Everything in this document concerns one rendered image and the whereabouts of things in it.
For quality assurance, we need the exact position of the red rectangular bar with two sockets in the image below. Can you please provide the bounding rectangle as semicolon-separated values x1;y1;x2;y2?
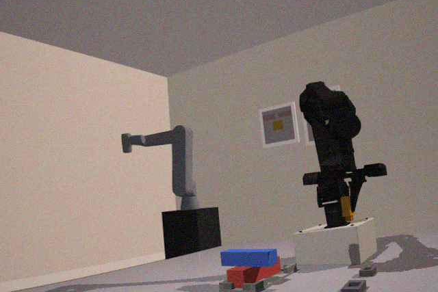
227;256;281;289

